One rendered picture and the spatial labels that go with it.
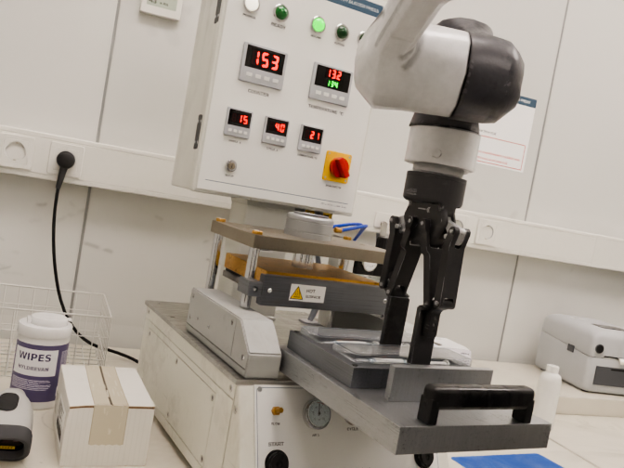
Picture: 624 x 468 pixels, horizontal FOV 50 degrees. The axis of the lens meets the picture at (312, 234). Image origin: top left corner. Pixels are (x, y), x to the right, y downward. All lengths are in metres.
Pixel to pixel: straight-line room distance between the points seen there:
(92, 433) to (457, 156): 0.62
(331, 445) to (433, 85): 0.49
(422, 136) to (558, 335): 1.27
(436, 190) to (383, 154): 0.98
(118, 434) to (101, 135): 0.78
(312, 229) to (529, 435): 0.46
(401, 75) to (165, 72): 0.97
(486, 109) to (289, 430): 0.48
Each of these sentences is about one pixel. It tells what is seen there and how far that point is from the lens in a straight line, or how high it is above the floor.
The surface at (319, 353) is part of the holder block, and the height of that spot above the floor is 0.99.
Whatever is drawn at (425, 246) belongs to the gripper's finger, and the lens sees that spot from 0.83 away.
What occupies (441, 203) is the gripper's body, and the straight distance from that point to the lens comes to 0.82.
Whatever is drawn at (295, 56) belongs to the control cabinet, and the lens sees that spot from 1.23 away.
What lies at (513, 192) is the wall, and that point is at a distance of 2.01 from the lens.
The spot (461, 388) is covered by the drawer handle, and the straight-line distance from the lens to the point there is 0.74.
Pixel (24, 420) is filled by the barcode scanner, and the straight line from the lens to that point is 1.03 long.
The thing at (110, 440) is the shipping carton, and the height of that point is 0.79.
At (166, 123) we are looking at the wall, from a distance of 1.62.
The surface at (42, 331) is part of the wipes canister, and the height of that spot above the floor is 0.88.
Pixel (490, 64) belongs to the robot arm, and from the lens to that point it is 0.74.
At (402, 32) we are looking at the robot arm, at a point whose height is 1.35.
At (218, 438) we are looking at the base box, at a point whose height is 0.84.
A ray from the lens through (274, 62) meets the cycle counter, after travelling 1.21.
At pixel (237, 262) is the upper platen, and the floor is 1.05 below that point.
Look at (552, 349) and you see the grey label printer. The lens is 2.03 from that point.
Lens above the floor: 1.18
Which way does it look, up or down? 3 degrees down
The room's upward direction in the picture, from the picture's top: 10 degrees clockwise
